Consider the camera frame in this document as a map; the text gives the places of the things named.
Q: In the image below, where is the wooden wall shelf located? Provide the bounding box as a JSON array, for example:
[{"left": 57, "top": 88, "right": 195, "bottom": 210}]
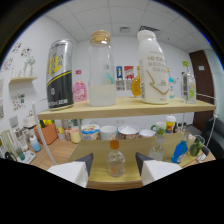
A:
[{"left": 8, "top": 76, "right": 38, "bottom": 85}]

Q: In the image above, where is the glass bottle wooden lid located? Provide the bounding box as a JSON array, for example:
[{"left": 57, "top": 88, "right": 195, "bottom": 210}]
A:
[{"left": 88, "top": 29, "right": 117, "bottom": 108}]

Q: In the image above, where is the blue liquid bottle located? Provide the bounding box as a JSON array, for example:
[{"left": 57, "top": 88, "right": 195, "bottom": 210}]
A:
[{"left": 171, "top": 133, "right": 189, "bottom": 164}]

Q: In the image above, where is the white cup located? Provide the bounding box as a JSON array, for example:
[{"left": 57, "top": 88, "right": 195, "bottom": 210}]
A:
[{"left": 99, "top": 125, "right": 118, "bottom": 141}]

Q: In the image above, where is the large white bottle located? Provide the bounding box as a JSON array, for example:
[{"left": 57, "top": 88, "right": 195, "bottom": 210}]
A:
[{"left": 136, "top": 29, "right": 170, "bottom": 105}]

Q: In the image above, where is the pale yellow cup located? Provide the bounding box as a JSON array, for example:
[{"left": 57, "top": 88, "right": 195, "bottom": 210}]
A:
[{"left": 69, "top": 128, "right": 82, "bottom": 144}]

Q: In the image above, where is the pink liquid bottle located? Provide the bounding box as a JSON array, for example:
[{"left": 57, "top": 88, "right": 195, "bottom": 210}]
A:
[{"left": 72, "top": 69, "right": 88, "bottom": 103}]

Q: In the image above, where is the clear bottle orange cap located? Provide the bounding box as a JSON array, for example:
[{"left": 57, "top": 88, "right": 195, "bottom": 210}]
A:
[{"left": 106, "top": 139, "right": 126, "bottom": 178}]

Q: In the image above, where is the white bottle red yellow label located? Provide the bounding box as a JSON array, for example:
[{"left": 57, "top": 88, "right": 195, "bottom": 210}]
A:
[{"left": 165, "top": 114, "right": 177, "bottom": 135}]

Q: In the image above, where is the plain white bowl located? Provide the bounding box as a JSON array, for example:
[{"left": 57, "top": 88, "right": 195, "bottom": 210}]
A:
[{"left": 138, "top": 128, "right": 156, "bottom": 138}]

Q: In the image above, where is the black yellow drink can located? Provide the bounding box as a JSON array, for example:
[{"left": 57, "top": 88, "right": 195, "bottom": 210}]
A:
[{"left": 45, "top": 39, "right": 75, "bottom": 111}]

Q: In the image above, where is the black bag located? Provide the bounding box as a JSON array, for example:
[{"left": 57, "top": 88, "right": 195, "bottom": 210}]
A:
[{"left": 3, "top": 151, "right": 18, "bottom": 163}]

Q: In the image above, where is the glass jar with limes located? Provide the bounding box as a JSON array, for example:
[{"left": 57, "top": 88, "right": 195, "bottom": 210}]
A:
[{"left": 188, "top": 134, "right": 206, "bottom": 158}]

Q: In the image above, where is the black chair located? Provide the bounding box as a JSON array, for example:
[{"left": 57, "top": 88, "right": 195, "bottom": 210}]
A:
[{"left": 201, "top": 114, "right": 224, "bottom": 160}]

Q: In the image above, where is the blue printed tub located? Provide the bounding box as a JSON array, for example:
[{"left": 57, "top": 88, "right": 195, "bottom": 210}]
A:
[{"left": 81, "top": 123, "right": 101, "bottom": 141}]

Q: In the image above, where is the white wooden two-tier shelf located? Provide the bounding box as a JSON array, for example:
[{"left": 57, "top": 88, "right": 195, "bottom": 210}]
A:
[{"left": 32, "top": 94, "right": 219, "bottom": 191}]

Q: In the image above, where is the ceiling air vent grille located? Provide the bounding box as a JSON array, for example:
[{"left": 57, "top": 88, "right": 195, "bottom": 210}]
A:
[{"left": 138, "top": 25, "right": 160, "bottom": 33}]

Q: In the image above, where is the white kettle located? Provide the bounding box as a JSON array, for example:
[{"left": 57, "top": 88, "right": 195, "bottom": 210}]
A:
[{"left": 22, "top": 111, "right": 37, "bottom": 129}]

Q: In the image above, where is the black grinder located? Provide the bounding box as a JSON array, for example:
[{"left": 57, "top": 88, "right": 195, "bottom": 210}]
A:
[{"left": 199, "top": 144, "right": 212, "bottom": 158}]

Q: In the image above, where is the white plant figurine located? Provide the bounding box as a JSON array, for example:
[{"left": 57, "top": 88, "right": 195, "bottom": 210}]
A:
[{"left": 22, "top": 54, "right": 36, "bottom": 78}]

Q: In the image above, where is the red wall poster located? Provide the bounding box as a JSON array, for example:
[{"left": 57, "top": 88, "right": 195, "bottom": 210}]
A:
[{"left": 124, "top": 65, "right": 135, "bottom": 91}]

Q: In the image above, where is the green small cup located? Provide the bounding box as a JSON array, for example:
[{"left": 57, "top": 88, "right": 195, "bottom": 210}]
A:
[{"left": 14, "top": 146, "right": 25, "bottom": 161}]

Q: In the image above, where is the blue gin bottle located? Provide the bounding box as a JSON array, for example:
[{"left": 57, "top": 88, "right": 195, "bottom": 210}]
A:
[{"left": 167, "top": 68, "right": 175, "bottom": 100}]

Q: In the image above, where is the white tray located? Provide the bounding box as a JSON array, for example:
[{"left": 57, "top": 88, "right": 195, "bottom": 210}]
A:
[{"left": 16, "top": 149, "right": 37, "bottom": 165}]

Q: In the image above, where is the orange storage basket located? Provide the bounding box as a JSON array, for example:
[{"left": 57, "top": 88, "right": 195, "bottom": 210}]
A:
[{"left": 34, "top": 119, "right": 59, "bottom": 146}]

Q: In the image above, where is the green white mug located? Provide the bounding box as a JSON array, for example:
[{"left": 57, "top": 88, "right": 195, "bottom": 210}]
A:
[{"left": 150, "top": 121, "right": 167, "bottom": 136}]

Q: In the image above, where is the blue yellow wall poster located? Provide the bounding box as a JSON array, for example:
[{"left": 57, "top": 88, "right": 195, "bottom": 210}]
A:
[{"left": 115, "top": 65, "right": 125, "bottom": 92}]

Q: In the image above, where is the brown door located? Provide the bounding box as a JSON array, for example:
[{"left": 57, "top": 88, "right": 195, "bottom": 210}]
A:
[{"left": 189, "top": 49, "right": 214, "bottom": 132}]

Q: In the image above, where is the square ceiling fixture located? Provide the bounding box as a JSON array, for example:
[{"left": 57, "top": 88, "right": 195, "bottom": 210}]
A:
[{"left": 119, "top": 26, "right": 132, "bottom": 34}]

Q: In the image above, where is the amber liquid bottle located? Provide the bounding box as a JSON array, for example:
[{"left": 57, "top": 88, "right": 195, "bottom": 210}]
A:
[{"left": 130, "top": 65, "right": 143, "bottom": 98}]

